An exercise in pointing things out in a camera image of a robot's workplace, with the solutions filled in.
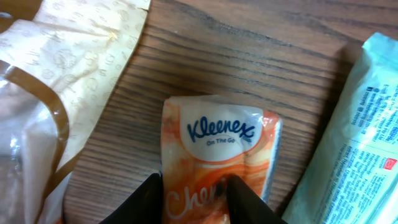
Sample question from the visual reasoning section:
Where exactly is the teal wet wipes pack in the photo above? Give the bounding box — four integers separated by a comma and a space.
282, 33, 397, 224

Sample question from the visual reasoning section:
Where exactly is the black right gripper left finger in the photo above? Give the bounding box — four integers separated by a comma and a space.
100, 173, 163, 224

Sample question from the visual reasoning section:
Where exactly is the brown red snack bag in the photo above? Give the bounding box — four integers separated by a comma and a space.
1, 0, 151, 223

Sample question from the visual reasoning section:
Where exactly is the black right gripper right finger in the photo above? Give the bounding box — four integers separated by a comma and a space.
226, 175, 287, 224

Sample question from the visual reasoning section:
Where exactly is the small orange packet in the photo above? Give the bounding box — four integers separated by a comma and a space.
160, 95, 283, 223

